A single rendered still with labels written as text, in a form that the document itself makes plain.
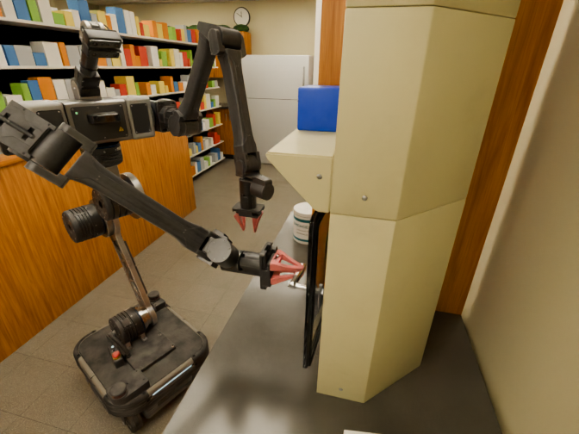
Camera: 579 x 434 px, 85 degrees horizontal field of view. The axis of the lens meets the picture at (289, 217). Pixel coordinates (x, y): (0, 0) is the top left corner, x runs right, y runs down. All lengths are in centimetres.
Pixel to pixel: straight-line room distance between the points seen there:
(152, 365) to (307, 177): 156
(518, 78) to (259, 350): 91
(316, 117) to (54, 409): 203
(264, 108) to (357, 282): 520
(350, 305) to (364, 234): 16
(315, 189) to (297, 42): 573
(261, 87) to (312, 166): 518
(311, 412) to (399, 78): 69
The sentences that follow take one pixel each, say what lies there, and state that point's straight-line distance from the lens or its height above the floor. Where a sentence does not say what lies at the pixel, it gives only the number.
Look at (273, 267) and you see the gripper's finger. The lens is 73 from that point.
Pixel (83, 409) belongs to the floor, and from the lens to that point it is 222.
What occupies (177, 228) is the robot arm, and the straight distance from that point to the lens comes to 77.
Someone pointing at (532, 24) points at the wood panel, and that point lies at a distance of 92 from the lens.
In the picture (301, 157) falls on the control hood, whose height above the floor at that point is 151.
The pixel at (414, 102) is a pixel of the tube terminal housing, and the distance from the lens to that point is 50.
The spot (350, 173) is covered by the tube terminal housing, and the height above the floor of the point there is 149.
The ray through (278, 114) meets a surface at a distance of 563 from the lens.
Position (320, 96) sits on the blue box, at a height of 158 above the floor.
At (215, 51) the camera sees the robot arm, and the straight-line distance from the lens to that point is 107.
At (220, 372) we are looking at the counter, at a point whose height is 94.
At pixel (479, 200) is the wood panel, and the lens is 97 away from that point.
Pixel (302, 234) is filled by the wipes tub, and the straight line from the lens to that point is 135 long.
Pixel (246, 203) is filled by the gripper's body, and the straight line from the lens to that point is 109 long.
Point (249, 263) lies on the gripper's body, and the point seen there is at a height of 122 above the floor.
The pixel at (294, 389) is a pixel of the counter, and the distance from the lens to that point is 86.
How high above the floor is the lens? 164
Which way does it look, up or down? 26 degrees down
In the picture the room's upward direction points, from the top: 1 degrees clockwise
